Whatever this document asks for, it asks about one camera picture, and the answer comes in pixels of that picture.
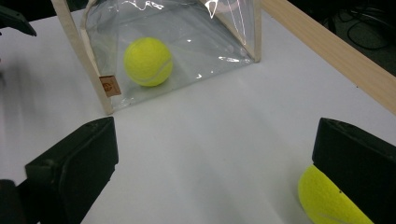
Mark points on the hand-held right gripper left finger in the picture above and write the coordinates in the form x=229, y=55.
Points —
x=71, y=168

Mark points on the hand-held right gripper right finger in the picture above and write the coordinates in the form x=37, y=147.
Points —
x=361, y=161

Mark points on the yellow tennis ball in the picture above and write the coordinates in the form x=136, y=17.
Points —
x=148, y=61
x=323, y=202

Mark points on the clear plastic tote bag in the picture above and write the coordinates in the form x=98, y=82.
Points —
x=193, y=40

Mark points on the wooden table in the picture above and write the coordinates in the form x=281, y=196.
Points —
x=327, y=42

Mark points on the white table sheet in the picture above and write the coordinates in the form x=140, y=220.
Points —
x=202, y=124

